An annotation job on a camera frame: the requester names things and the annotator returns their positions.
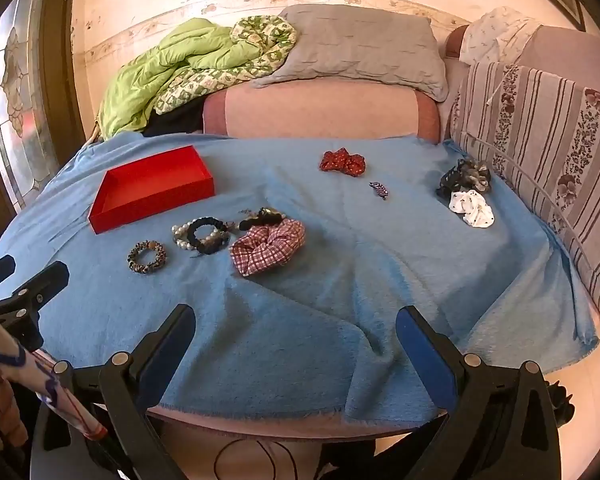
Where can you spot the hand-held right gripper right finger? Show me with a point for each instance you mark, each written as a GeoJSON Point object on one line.
{"type": "Point", "coordinates": [422, 355]}

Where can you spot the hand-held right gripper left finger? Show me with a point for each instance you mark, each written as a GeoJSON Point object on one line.
{"type": "Point", "coordinates": [172, 342]}

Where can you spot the red plaid scrunchie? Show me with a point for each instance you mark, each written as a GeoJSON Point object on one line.
{"type": "Point", "coordinates": [265, 250]}

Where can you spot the red tray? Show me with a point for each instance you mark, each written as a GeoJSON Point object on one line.
{"type": "Point", "coordinates": [147, 185]}

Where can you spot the person's left hand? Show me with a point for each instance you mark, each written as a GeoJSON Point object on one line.
{"type": "Point", "coordinates": [10, 412]}

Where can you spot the blue blanket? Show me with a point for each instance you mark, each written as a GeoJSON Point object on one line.
{"type": "Point", "coordinates": [305, 310]}

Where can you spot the white dotted scrunchie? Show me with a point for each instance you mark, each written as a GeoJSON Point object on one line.
{"type": "Point", "coordinates": [472, 210]}

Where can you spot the small dark hair clip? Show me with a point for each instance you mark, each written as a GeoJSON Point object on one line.
{"type": "Point", "coordinates": [378, 191]}

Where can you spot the stained glass door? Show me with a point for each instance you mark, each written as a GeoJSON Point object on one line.
{"type": "Point", "coordinates": [15, 90]}

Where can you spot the black and grey scrunchie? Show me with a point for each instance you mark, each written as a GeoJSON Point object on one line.
{"type": "Point", "coordinates": [462, 175]}

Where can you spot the black cloth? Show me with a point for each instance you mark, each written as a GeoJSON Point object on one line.
{"type": "Point", "coordinates": [177, 120]}

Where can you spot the red dotted scrunchie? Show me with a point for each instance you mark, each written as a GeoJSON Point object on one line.
{"type": "Point", "coordinates": [342, 162]}

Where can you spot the green quilt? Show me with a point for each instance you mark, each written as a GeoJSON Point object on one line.
{"type": "Point", "coordinates": [180, 60]}

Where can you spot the striped floral cushion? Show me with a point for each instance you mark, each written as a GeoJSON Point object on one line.
{"type": "Point", "coordinates": [545, 125]}

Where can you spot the pink sofa cushion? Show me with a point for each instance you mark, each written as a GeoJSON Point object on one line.
{"type": "Point", "coordinates": [320, 110]}

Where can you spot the grey pillow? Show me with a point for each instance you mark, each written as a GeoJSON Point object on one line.
{"type": "Point", "coordinates": [360, 50]}

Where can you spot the white patterned cloth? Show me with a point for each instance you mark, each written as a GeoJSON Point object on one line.
{"type": "Point", "coordinates": [500, 35]}

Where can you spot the mauve sofa armrest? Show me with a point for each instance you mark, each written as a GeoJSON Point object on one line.
{"type": "Point", "coordinates": [570, 55]}

